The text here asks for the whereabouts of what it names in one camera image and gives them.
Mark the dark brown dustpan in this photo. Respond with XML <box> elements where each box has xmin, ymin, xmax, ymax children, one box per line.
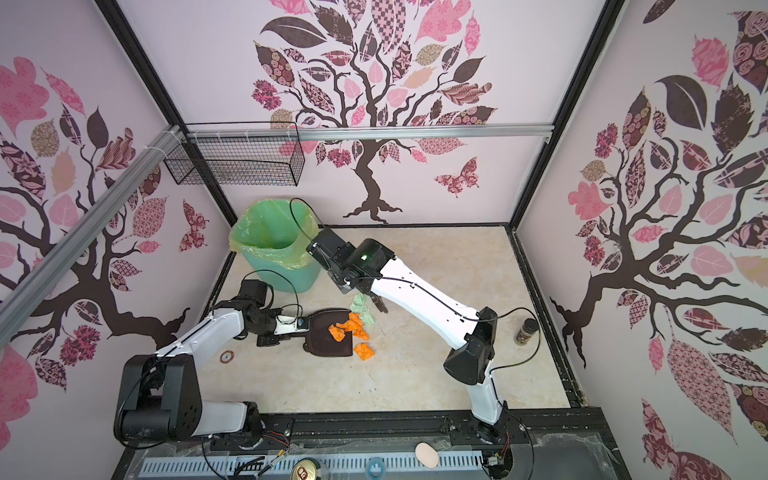
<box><xmin>303</xmin><ymin>308</ymin><xmax>353</xmax><ymax>358</ymax></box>

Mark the dark brown hand broom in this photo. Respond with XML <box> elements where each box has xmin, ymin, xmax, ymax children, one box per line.
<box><xmin>369</xmin><ymin>293</ymin><xmax>388</xmax><ymax>314</ymax></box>

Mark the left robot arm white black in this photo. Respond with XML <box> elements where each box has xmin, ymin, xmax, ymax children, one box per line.
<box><xmin>113</xmin><ymin>279</ymin><xmax>310</xmax><ymax>449</ymax></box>

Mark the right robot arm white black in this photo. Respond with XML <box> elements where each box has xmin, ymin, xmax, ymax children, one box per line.
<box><xmin>306</xmin><ymin>228</ymin><xmax>502</xmax><ymax>428</ymax></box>

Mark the green orange scrap back right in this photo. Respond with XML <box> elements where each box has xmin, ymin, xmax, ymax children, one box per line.
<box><xmin>349</xmin><ymin>294</ymin><xmax>376</xmax><ymax>327</ymax></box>

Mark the yellow-green bin liner bag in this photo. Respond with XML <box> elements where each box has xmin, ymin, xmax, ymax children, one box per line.
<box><xmin>228</xmin><ymin>199</ymin><xmax>319</xmax><ymax>270</ymax></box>

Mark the green trash bin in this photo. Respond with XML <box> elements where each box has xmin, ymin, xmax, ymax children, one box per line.
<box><xmin>230</xmin><ymin>199</ymin><xmax>320</xmax><ymax>293</ymax></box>

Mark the orange scrap right front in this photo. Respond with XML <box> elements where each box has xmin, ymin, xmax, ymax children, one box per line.
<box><xmin>328</xmin><ymin>312</ymin><xmax>375</xmax><ymax>361</ymax></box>

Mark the blue tape roll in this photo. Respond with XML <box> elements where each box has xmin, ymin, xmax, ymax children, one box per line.
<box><xmin>365</xmin><ymin>457</ymin><xmax>386</xmax><ymax>480</ymax></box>

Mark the small dark spice bottle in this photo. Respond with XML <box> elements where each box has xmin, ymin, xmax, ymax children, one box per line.
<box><xmin>514</xmin><ymin>318</ymin><xmax>539</xmax><ymax>346</ymax></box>

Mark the pink oval object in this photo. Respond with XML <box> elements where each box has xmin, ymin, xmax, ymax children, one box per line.
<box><xmin>414</xmin><ymin>442</ymin><xmax>440</xmax><ymax>469</ymax></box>

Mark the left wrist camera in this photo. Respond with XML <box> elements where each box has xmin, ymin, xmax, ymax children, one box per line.
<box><xmin>274</xmin><ymin>316</ymin><xmax>310</xmax><ymax>336</ymax></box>

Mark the black wire basket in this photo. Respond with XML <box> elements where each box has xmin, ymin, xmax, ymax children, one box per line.
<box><xmin>164</xmin><ymin>120</ymin><xmax>305</xmax><ymax>187</ymax></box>

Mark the white slotted cable duct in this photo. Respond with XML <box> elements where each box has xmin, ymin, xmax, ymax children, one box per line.
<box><xmin>133</xmin><ymin>452</ymin><xmax>486</xmax><ymax>479</ymax></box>

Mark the aluminium rail left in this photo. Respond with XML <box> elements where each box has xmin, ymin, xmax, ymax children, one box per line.
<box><xmin>1</xmin><ymin>125</ymin><xmax>184</xmax><ymax>345</ymax></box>

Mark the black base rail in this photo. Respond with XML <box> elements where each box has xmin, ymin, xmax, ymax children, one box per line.
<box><xmin>111</xmin><ymin>408</ymin><xmax>630</xmax><ymax>479</ymax></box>

